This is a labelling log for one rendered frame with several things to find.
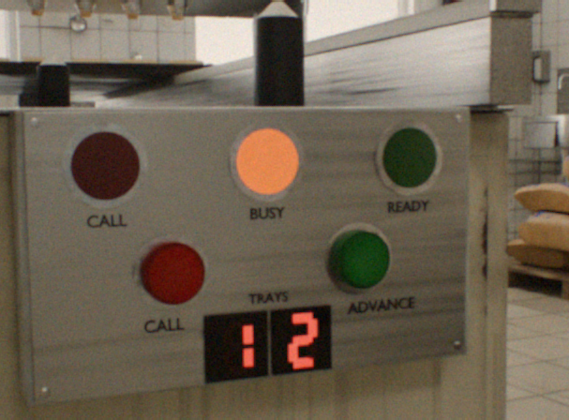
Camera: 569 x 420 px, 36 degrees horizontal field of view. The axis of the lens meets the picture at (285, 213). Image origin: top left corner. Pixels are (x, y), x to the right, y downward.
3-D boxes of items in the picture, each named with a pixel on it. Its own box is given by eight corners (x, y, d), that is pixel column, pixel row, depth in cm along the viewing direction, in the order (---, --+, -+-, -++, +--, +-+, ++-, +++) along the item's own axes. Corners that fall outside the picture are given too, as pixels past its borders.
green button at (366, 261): (326, 287, 46) (326, 230, 46) (378, 282, 48) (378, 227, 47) (339, 292, 45) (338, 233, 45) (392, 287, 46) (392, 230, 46)
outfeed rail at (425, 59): (56, 128, 234) (55, 103, 234) (68, 128, 235) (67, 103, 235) (494, 104, 48) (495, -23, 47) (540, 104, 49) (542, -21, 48)
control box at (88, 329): (20, 390, 44) (8, 110, 43) (439, 343, 53) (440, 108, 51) (26, 411, 41) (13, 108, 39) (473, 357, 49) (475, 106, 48)
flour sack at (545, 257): (561, 274, 432) (561, 244, 431) (501, 263, 469) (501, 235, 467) (658, 262, 467) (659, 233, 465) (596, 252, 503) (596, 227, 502)
